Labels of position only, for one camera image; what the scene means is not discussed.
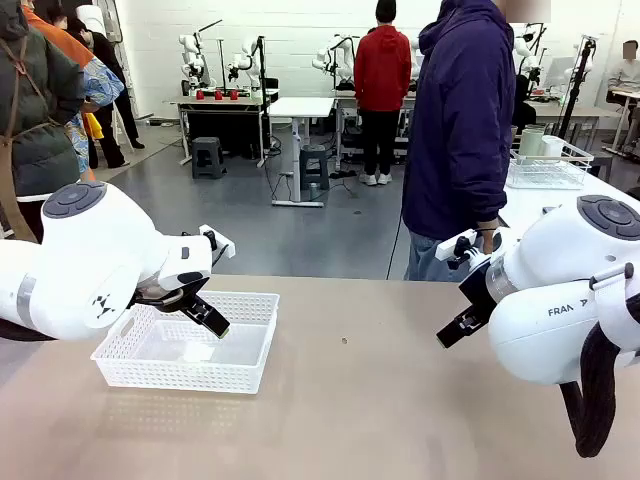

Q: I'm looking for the person in orange patterned clothes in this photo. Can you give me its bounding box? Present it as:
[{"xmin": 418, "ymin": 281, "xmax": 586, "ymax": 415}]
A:
[{"xmin": 21, "ymin": 0, "xmax": 126, "ymax": 184}]

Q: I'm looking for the white height-adjustable table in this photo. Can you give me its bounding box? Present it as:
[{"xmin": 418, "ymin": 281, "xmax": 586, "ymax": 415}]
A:
[{"xmin": 266, "ymin": 95, "xmax": 336, "ymax": 208}]

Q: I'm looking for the white cup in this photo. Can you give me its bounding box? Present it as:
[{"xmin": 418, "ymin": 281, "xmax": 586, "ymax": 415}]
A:
[{"xmin": 542, "ymin": 134, "xmax": 567, "ymax": 159}]

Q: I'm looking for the grey computer monitor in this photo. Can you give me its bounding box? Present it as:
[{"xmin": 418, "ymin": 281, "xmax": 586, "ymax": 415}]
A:
[{"xmin": 544, "ymin": 55, "xmax": 576, "ymax": 89}]

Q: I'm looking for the person in purple jacket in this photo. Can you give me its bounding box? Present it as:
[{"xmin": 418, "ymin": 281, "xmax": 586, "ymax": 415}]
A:
[{"xmin": 401, "ymin": 0, "xmax": 517, "ymax": 283}]

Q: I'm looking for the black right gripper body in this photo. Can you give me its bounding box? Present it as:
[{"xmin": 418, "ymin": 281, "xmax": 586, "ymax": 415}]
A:
[{"xmin": 457, "ymin": 259, "xmax": 501, "ymax": 322}]

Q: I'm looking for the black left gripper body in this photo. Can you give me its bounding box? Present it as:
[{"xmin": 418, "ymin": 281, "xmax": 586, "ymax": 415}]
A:
[{"xmin": 132, "ymin": 276, "xmax": 212, "ymax": 314}]

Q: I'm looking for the seated person in grey top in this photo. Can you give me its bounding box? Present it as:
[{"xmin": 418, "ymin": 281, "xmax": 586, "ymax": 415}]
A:
[{"xmin": 606, "ymin": 39, "xmax": 640, "ymax": 107}]

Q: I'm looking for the black floor cable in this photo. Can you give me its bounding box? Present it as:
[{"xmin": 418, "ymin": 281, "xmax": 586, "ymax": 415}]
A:
[{"xmin": 385, "ymin": 216, "xmax": 405, "ymax": 282}]

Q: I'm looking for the white perforated plastic basket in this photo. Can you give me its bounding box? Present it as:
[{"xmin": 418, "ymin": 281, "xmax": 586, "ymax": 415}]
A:
[{"xmin": 90, "ymin": 290, "xmax": 281, "ymax": 397}]

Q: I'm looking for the grey background work table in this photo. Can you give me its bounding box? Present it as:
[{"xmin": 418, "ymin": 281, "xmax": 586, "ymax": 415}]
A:
[{"xmin": 333, "ymin": 88, "xmax": 419, "ymax": 172}]

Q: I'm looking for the person's right forearm purple sleeve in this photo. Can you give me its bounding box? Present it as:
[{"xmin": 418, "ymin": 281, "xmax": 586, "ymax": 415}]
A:
[{"xmin": 473, "ymin": 149, "xmax": 509, "ymax": 231}]

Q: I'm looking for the person's right hand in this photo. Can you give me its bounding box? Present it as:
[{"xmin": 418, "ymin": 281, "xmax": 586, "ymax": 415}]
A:
[{"xmin": 475, "ymin": 222, "xmax": 502, "ymax": 256}]

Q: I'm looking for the person in black clothes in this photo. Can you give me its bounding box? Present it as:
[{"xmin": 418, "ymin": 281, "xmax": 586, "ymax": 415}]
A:
[{"xmin": 53, "ymin": 12, "xmax": 147, "ymax": 171}]

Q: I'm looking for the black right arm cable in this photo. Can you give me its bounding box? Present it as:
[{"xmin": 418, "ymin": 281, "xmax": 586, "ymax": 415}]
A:
[{"xmin": 559, "ymin": 322, "xmax": 624, "ymax": 459}]

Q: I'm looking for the white wire dish rack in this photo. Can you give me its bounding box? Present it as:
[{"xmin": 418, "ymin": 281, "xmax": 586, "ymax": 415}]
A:
[{"xmin": 506, "ymin": 141, "xmax": 596, "ymax": 191}]

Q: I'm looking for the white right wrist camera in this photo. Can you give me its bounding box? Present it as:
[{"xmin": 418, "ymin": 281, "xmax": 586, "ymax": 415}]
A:
[{"xmin": 434, "ymin": 219, "xmax": 512, "ymax": 274}]

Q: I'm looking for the person in red hoodie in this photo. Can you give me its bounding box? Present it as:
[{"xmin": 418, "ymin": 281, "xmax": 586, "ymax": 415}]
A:
[{"xmin": 353, "ymin": 0, "xmax": 414, "ymax": 188}]

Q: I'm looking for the white side table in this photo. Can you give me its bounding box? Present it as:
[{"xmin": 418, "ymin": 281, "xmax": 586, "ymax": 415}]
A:
[{"xmin": 498, "ymin": 167, "xmax": 640, "ymax": 237}]

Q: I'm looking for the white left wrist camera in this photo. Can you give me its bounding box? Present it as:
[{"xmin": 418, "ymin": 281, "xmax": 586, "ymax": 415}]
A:
[{"xmin": 198, "ymin": 224, "xmax": 237, "ymax": 261}]

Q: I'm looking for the long grey background table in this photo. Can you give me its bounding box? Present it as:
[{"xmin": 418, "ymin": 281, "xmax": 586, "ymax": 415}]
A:
[{"xmin": 521, "ymin": 96, "xmax": 624, "ymax": 152}]

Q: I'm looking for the table with black panel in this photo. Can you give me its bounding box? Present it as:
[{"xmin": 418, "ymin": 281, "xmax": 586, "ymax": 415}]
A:
[{"xmin": 163, "ymin": 91, "xmax": 274, "ymax": 169}]

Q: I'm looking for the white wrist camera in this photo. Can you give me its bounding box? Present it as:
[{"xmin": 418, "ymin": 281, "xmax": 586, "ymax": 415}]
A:
[
  {"xmin": 198, "ymin": 224, "xmax": 237, "ymax": 261},
  {"xmin": 434, "ymin": 219, "xmax": 512, "ymax": 274}
]

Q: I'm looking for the person in green jacket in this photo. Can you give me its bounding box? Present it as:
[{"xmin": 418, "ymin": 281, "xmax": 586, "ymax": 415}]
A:
[{"xmin": 0, "ymin": 0, "xmax": 87, "ymax": 247}]

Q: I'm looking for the black tripod stand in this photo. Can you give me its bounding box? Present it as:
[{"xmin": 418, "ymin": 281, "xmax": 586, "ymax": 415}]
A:
[{"xmin": 556, "ymin": 35, "xmax": 599, "ymax": 142}]

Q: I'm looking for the grey plastic step stool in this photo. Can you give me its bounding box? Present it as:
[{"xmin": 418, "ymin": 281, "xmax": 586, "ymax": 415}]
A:
[
  {"xmin": 190, "ymin": 135, "xmax": 228, "ymax": 181},
  {"xmin": 299, "ymin": 145, "xmax": 332, "ymax": 192}
]

